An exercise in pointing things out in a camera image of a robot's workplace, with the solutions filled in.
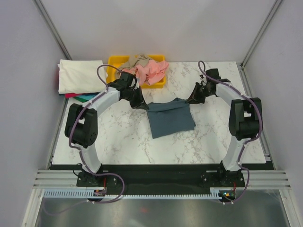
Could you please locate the beige t-shirt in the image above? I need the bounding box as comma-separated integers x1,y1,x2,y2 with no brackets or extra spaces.
119,54,151,70

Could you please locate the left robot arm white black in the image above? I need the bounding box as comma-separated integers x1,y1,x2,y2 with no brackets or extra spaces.
64,72,149,186

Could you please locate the aluminium post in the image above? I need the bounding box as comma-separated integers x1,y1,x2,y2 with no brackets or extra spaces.
33,0,72,60
239,0,284,70

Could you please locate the blue-grey t-shirt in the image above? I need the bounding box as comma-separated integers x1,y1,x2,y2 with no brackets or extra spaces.
147,98,196,139

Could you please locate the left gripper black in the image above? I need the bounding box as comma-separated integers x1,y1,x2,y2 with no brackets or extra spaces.
123,87,148,111

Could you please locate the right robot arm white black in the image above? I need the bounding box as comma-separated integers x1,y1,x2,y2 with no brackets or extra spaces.
187,69,263,186

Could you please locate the folded green t-shirt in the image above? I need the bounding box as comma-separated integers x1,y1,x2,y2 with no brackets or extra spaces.
74,96,93,103

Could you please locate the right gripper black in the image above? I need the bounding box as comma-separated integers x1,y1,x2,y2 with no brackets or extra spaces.
186,82,213,105

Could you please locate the yellow plastic bin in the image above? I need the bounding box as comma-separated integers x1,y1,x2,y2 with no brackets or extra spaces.
106,54,166,89

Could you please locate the folded white t-shirt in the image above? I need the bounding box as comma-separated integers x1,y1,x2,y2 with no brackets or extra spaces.
58,59,107,94

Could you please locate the pink t-shirt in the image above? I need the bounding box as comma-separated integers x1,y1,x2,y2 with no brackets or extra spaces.
122,59,169,86

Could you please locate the aluminium frame rail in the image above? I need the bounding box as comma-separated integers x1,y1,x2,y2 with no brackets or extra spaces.
34,170,291,190

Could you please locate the folded light blue t-shirt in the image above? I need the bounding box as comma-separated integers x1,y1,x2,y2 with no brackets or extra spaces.
78,93,99,101

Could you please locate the right aluminium post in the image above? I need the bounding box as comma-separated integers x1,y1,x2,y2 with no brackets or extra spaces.
239,0,284,70

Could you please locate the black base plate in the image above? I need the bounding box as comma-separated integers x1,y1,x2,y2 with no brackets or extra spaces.
76,164,245,195

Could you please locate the left aluminium post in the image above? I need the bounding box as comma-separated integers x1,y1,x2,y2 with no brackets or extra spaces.
33,0,72,60

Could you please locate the folded red t-shirt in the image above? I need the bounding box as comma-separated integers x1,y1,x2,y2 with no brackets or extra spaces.
65,93,81,99

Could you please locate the white slotted cable duct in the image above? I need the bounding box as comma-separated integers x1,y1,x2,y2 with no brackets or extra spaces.
43,189,222,200

